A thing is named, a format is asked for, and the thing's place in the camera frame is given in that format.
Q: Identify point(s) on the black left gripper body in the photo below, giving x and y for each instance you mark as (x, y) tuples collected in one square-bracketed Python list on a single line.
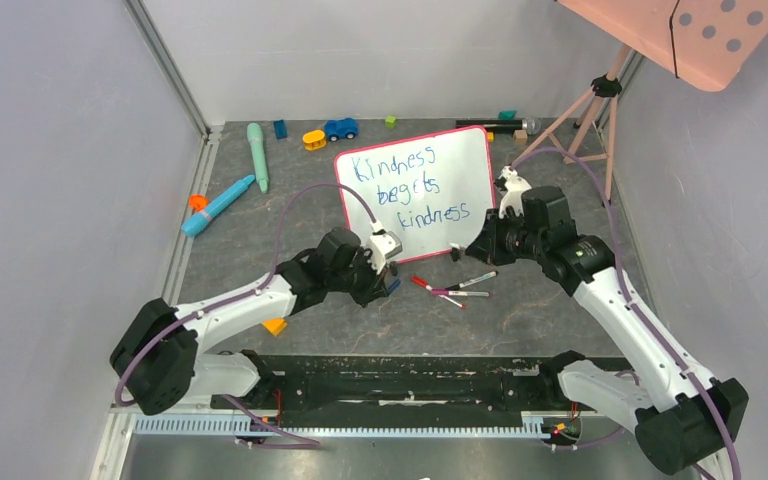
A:
[(360, 278)]

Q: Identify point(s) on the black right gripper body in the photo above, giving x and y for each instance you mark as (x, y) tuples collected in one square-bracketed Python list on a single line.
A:
[(485, 242)]

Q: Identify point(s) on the pink framed whiteboard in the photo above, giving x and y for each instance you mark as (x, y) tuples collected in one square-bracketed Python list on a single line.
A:
[(431, 191)]

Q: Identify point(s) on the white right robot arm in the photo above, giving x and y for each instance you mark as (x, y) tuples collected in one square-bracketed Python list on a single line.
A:
[(678, 411)]

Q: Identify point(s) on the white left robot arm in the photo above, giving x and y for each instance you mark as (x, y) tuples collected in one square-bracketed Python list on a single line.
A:
[(166, 354)]

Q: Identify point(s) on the black capped marker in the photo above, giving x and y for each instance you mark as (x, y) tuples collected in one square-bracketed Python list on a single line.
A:
[(478, 279)]

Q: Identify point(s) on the red capped marker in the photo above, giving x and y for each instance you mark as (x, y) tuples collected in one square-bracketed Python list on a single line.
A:
[(423, 284)]

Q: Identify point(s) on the purple capped marker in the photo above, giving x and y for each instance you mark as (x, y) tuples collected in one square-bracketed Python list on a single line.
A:
[(461, 293)]

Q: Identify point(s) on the orange wedge block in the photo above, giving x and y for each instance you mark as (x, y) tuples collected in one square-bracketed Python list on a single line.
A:
[(275, 326)]

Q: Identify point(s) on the wooden cube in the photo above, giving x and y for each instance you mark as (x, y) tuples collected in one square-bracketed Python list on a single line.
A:
[(520, 137)]

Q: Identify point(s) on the teal block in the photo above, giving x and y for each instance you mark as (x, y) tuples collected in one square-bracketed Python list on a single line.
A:
[(507, 114)]

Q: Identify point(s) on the yellow oval toy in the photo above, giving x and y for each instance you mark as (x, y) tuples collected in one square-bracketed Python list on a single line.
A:
[(314, 140)]

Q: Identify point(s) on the blue toy car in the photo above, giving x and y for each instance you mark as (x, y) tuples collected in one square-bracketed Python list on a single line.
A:
[(346, 128)]

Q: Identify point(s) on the dark blue block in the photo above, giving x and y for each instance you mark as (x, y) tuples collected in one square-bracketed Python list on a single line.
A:
[(280, 129)]

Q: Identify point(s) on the large light blue marker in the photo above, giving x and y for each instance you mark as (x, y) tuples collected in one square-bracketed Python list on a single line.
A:
[(198, 221)]

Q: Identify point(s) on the small orange toy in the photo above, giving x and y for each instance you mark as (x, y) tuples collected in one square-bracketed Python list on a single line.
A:
[(198, 202)]

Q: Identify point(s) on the teal toy microphone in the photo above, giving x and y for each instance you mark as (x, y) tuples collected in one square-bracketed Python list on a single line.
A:
[(255, 138)]

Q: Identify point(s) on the pink tripod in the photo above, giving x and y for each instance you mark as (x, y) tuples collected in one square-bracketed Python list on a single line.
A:
[(603, 92)]

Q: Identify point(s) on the pink perforated panel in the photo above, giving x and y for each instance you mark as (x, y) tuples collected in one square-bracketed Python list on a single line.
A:
[(702, 42)]

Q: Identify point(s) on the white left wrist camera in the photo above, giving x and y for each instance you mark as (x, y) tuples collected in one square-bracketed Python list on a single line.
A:
[(383, 247)]

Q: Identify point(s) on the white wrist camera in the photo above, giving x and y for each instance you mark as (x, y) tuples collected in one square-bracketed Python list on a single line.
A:
[(383, 247), (512, 186)]

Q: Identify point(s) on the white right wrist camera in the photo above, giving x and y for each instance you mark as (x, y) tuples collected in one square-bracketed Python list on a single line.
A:
[(512, 186)]

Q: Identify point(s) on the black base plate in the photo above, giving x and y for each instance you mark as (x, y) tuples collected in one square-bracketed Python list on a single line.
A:
[(353, 391)]

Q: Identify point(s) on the white toothed cable rail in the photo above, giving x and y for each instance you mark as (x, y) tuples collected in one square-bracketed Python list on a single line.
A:
[(239, 425)]

